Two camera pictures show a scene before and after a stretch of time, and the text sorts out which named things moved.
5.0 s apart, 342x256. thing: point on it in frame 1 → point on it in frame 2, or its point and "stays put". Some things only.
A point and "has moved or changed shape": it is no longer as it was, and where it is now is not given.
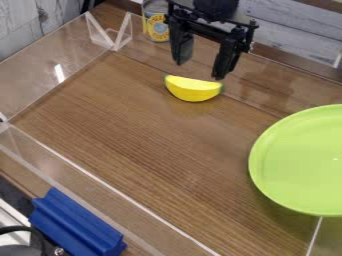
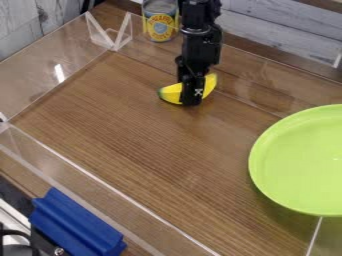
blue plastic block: (67, 224) stays put
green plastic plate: (296, 164) stays put
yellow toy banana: (192, 89) has moved or changed shape
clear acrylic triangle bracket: (110, 38) stays put
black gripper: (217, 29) → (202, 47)
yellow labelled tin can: (156, 28) stays put
